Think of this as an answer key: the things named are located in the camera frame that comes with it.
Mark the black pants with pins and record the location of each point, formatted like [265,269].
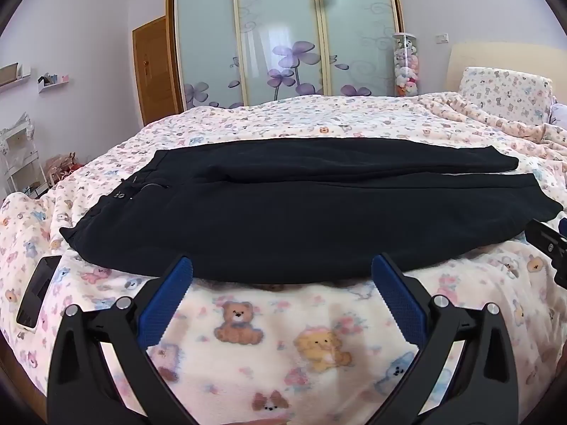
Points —
[288,212]

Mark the black phone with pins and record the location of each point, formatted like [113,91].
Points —
[37,290]

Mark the pink toys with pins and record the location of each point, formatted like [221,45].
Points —
[66,166]

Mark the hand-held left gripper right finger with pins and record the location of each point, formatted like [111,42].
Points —
[396,299]

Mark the wardrobe with floral glass doors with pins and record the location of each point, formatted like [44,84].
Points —
[274,22]

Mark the small white wall shelf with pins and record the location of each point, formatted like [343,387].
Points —
[52,84]

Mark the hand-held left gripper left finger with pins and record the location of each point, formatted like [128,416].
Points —
[170,294]

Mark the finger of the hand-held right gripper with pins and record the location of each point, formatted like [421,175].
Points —
[549,245]

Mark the bear printed pillow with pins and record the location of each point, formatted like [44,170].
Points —
[505,93]

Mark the white wall switch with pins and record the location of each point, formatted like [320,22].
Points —
[441,38]

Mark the wooden door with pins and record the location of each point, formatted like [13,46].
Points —
[155,75]

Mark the beige headboard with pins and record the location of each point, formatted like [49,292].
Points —
[487,55]

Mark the bear printed blanket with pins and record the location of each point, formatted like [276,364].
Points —
[310,349]

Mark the purple pillow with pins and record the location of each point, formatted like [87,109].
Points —
[559,114]

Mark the white storage rack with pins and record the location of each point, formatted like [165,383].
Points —
[17,141]

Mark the clear cylinder of plush toys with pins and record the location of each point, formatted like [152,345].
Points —
[406,66]

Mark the long white wall shelf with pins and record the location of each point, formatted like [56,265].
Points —
[13,79]

